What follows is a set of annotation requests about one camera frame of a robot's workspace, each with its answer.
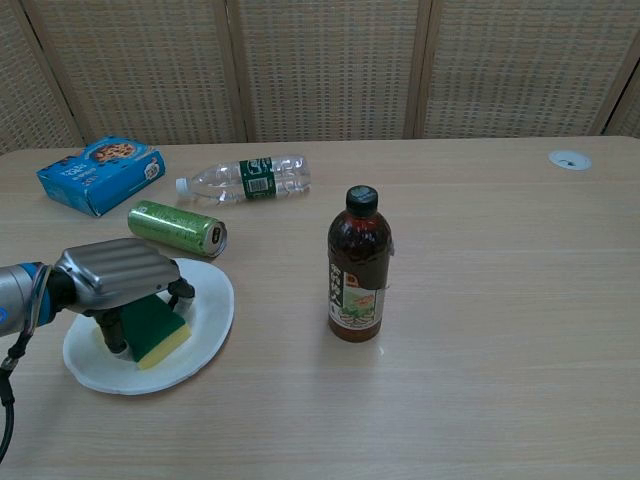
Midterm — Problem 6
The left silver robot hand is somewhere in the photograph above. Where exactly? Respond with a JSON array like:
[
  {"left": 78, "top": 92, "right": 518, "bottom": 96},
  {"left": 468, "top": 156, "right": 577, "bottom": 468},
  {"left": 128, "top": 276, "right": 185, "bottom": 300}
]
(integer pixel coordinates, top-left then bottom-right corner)
[{"left": 52, "top": 237, "right": 196, "bottom": 354}]

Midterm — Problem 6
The green yellow sponge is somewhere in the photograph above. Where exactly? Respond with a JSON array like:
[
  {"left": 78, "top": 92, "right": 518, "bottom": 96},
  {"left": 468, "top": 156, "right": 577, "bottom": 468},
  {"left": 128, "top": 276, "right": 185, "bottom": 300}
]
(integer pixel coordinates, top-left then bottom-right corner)
[{"left": 118, "top": 293, "right": 193, "bottom": 372}]

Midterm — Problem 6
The white plate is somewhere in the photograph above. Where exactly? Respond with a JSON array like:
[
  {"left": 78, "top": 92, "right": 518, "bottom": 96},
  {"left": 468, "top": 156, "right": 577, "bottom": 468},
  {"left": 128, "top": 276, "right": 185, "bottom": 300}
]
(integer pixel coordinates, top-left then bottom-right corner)
[{"left": 62, "top": 257, "right": 236, "bottom": 396}]

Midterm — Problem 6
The green drink can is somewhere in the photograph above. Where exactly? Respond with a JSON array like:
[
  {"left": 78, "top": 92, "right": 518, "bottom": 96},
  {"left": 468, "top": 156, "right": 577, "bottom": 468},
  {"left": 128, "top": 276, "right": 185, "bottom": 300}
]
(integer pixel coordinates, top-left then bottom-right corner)
[{"left": 127, "top": 200, "right": 229, "bottom": 260}]

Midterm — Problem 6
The blue cookie box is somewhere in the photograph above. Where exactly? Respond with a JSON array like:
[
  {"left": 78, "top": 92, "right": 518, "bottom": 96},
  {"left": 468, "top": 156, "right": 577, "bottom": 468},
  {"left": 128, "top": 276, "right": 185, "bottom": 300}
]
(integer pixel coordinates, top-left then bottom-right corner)
[{"left": 35, "top": 137, "right": 168, "bottom": 218}]

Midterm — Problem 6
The clear plastic water bottle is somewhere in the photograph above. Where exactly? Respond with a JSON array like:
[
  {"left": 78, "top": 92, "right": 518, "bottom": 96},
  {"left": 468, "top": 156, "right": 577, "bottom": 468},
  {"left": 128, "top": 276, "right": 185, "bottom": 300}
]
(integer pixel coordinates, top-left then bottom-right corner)
[{"left": 174, "top": 153, "right": 312, "bottom": 206}]

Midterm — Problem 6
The woven folding screen panel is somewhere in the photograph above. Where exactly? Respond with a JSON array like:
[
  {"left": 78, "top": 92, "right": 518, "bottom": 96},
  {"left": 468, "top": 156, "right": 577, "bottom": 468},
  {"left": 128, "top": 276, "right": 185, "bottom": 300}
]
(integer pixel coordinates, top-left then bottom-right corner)
[
  {"left": 602, "top": 74, "right": 640, "bottom": 137},
  {"left": 9, "top": 0, "right": 249, "bottom": 147},
  {"left": 224, "top": 0, "right": 434, "bottom": 144},
  {"left": 0, "top": 0, "right": 84, "bottom": 156},
  {"left": 414, "top": 0, "right": 640, "bottom": 140}
]

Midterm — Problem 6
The brown tea bottle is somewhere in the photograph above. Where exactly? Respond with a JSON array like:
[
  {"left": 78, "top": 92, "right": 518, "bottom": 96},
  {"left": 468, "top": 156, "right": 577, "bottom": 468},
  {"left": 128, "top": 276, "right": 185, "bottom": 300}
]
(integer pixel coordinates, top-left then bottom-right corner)
[{"left": 327, "top": 184, "right": 397, "bottom": 344}]

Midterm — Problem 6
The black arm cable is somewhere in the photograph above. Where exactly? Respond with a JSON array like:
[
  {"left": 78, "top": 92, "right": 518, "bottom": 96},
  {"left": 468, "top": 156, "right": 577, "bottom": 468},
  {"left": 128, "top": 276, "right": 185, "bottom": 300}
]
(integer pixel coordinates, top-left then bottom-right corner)
[{"left": 0, "top": 267, "right": 54, "bottom": 466}]

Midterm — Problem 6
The white cable grommet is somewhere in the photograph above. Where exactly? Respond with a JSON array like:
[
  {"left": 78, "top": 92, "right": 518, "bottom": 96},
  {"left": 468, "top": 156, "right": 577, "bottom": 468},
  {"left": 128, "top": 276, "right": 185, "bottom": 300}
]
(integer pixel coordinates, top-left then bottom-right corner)
[{"left": 547, "top": 149, "right": 592, "bottom": 172}]

